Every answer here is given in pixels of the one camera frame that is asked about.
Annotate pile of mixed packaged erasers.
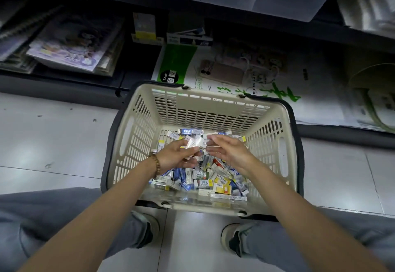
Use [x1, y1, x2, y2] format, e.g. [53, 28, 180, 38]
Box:
[148, 128, 250, 202]

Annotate person's right shoe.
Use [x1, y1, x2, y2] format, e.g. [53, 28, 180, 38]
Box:
[221, 223, 252, 257]

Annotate purple cartoon cover book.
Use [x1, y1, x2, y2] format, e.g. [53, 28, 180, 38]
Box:
[26, 13, 124, 73]

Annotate beige plastic shopping basket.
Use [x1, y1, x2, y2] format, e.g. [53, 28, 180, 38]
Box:
[100, 80, 305, 221]

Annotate white poster paper stack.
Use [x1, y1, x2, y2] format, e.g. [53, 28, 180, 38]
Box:
[335, 0, 395, 40]

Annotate person's right hand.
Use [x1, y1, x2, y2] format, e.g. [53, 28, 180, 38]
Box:
[205, 134, 258, 177]

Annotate green and white paper pack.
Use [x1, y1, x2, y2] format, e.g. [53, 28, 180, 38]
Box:
[151, 43, 351, 127]

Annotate person's left hand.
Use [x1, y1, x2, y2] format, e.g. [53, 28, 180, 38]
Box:
[153, 139, 201, 177]

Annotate person's shoe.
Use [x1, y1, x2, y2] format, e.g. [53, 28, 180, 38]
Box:
[221, 223, 252, 257]
[131, 210, 160, 249]

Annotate wooden bead bracelet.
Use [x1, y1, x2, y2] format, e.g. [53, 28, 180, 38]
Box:
[148, 153, 162, 177]

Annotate spiral sketch pad stack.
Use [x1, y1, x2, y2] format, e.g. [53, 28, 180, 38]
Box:
[0, 3, 62, 75]

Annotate person's left shoe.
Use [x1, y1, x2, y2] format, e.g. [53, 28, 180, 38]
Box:
[131, 210, 160, 249]

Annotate person's right forearm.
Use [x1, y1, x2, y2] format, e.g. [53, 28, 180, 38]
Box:
[246, 163, 389, 272]

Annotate dark metal shelf unit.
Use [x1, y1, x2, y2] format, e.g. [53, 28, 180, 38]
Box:
[0, 0, 395, 151]

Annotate person's left forearm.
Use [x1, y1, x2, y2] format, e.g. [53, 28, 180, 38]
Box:
[18, 157, 161, 272]

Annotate white eraser bundle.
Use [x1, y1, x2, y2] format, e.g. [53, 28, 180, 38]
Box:
[184, 136, 208, 152]

